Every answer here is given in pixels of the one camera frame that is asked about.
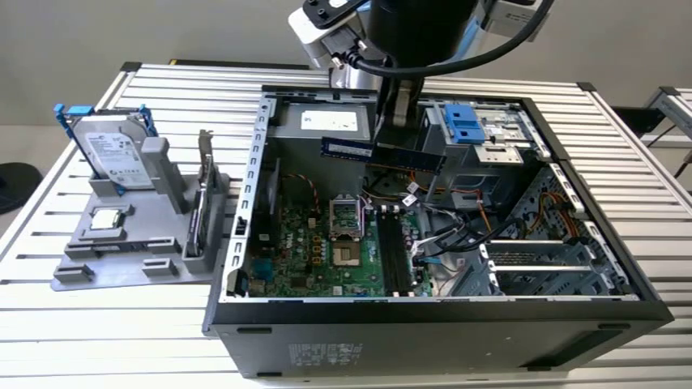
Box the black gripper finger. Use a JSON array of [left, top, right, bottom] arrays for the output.
[[376, 76, 427, 146]]

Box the RAM stick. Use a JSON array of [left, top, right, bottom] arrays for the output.
[[320, 135, 450, 176], [72, 242, 178, 253]]

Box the black RAM slot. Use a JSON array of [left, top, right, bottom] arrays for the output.
[[376, 208, 395, 295], [394, 208, 415, 295], [388, 208, 408, 295], [382, 208, 402, 295]]

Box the blue plastic drive latch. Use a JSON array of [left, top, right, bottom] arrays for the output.
[[442, 104, 487, 144]]

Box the grey power supply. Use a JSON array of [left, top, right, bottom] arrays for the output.
[[267, 103, 380, 199]]

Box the grey metal drive cage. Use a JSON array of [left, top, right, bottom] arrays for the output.
[[415, 103, 546, 210]]

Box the metal socket cover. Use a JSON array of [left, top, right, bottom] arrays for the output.
[[328, 194, 363, 241]]

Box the CPU socket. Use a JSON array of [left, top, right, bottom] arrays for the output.
[[330, 242, 363, 267]]

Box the green motherboard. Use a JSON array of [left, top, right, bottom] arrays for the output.
[[246, 202, 438, 300]]

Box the graphics card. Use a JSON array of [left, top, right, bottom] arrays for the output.
[[183, 128, 220, 260]]

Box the disk bay with white rails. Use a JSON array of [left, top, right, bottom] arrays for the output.
[[478, 238, 634, 299]]

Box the metal slat side table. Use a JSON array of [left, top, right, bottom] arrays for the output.
[[643, 85, 692, 149]]

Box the grey parts rack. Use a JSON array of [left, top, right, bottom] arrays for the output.
[[50, 136, 235, 292]]

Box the hard disk in blue carrier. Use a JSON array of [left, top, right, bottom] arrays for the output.
[[52, 103, 159, 191]]

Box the black PC case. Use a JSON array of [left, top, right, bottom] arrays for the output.
[[203, 83, 676, 380]]

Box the silver CPU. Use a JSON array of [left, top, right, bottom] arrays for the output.
[[88, 207, 130, 231]]

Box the black round base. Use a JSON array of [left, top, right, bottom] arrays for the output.
[[0, 161, 43, 215]]

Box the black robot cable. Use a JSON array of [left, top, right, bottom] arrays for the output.
[[354, 0, 558, 79]]

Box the red black fan wire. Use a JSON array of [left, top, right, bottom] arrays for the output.
[[283, 173, 322, 214]]

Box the orange power wire bundle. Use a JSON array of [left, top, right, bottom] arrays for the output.
[[532, 192, 580, 246]]

